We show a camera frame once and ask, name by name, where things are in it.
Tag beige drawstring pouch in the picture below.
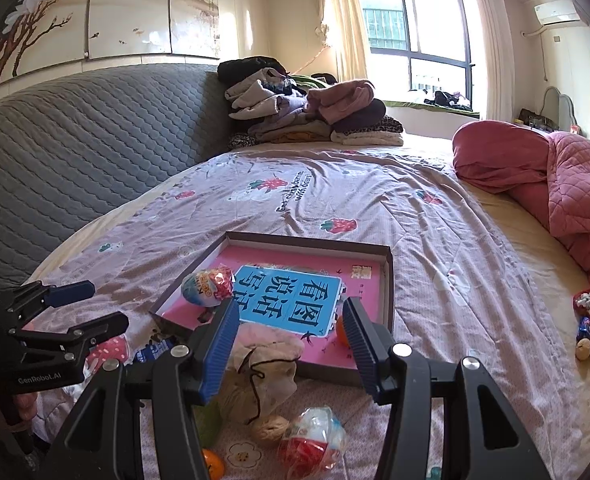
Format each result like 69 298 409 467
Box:
218 321 306 426

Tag foil-wrapped toy egg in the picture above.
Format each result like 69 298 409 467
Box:
181 266 236 307

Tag grey quilted headboard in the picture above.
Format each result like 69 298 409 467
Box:
0 62 236 286

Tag shallow brown cardboard box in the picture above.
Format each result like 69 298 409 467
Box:
149 231 395 388

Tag lilac printed bed sheet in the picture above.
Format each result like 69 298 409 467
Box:
25 147 590 480

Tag beige curtain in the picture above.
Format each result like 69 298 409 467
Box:
320 0 371 83
470 0 516 121

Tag walnut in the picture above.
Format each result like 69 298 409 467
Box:
249 414 292 448

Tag vanity mirror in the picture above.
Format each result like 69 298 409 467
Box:
542 86 578 133

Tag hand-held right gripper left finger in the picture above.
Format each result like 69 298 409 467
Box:
35 297 241 480

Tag blue snack packet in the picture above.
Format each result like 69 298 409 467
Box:
134 337 186 366

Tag green windowsill cushion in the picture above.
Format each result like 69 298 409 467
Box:
385 100 480 120

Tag beige bed sheet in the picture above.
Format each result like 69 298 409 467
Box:
455 180 590 461

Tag white air conditioner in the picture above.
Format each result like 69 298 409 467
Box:
534 0 580 26

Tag window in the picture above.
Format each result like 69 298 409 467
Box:
357 0 476 111

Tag dark clothes on windowsill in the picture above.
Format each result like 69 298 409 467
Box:
432 90 473 110

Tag floral wall mural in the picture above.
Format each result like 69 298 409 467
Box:
0 0 221 96

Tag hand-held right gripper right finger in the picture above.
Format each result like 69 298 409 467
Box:
341 296 550 480

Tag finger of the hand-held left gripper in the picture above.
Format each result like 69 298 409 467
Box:
8 311 131 362
4 280 97 319

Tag pink quilt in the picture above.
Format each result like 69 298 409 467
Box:
452 120 590 318

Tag person's left hand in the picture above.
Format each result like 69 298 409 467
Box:
12 391 39 427

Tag pile of folded clothes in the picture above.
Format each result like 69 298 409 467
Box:
217 56 406 148

